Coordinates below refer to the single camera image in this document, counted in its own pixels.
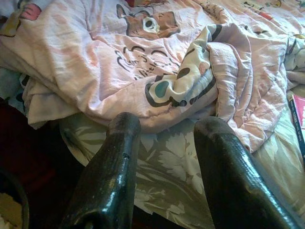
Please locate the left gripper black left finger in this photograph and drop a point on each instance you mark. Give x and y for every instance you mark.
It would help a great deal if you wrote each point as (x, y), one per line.
(112, 179)

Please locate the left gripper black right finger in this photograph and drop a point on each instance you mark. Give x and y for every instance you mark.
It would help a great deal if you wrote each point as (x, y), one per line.
(233, 181)

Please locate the red cover book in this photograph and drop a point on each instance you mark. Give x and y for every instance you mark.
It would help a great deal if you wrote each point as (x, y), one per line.
(300, 114)

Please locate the beige floral bed sheet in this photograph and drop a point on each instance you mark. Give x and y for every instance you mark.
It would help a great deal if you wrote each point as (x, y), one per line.
(171, 162)

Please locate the black round waste bin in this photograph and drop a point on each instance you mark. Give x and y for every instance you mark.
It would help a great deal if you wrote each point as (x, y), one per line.
(23, 202)

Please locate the crumpled paper and cardboard waste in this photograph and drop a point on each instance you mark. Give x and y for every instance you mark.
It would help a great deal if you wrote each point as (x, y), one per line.
(8, 210)

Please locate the pink cartoon print duvet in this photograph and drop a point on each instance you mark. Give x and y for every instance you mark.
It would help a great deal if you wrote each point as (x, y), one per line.
(95, 59)

